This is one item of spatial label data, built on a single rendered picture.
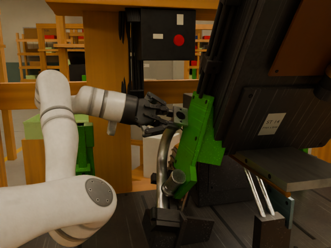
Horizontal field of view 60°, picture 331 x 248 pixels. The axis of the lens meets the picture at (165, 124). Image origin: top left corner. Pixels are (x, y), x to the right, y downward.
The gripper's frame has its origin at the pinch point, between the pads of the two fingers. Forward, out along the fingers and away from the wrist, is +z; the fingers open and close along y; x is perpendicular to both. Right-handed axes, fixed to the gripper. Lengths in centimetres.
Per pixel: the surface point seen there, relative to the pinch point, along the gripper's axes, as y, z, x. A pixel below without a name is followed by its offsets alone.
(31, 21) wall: 800, -252, 693
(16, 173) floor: 98, -82, 307
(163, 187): -16.9, -0.6, 5.5
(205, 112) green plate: -4.9, 2.9, -11.7
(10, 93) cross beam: 18, -47, 30
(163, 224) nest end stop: -25.2, 0.2, 7.7
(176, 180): -17.5, 0.3, -0.7
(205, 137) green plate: -8.2, 5.2, -7.1
